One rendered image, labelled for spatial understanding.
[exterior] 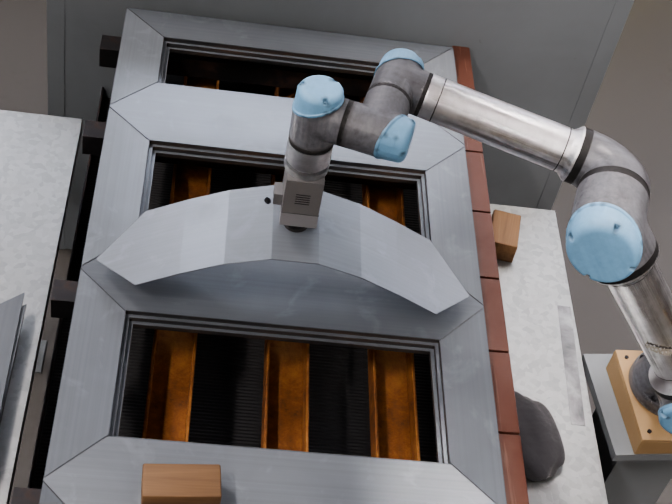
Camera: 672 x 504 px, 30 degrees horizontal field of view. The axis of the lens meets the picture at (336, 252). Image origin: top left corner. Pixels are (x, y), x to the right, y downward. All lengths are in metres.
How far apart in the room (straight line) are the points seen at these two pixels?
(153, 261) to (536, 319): 0.83
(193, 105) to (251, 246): 0.57
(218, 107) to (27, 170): 0.41
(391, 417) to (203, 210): 0.52
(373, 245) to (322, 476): 0.43
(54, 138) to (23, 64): 1.38
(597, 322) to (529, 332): 1.04
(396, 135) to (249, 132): 0.68
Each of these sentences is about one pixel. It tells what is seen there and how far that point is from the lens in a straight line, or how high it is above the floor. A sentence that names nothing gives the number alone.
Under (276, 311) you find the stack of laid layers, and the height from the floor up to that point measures 0.84.
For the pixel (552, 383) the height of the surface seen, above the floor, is 0.68.
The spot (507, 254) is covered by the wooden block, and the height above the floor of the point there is 0.70.
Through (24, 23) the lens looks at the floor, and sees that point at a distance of 4.20.
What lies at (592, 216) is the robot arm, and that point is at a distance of 1.96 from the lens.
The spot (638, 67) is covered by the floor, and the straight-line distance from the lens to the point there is 4.54.
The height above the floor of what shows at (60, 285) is 0.77.
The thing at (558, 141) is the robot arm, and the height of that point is 1.27.
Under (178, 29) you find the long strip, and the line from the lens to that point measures 2.81.
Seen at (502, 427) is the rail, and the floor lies 0.83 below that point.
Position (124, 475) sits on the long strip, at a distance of 2.02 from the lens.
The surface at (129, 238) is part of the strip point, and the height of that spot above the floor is 0.90.
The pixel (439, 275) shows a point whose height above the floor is 0.91.
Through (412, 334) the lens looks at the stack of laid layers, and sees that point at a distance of 2.27.
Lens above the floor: 2.55
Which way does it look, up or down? 46 degrees down
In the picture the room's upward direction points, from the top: 13 degrees clockwise
